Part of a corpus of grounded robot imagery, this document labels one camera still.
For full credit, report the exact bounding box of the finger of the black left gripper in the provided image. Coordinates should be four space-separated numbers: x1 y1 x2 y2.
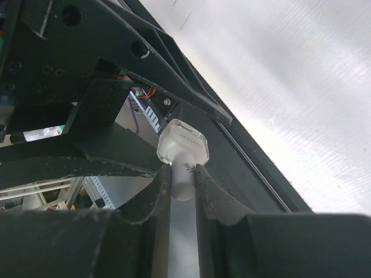
1 123 162 188
95 1 232 125

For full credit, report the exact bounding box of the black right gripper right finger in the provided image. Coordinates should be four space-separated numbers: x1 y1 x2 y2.
195 165 370 277

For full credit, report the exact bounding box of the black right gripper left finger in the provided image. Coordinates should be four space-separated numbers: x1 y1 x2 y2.
1 165 171 277

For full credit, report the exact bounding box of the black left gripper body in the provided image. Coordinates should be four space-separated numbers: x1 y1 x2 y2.
1 1 133 136

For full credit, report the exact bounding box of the clear nail polish bottle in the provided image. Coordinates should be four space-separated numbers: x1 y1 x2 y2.
157 119 209 201

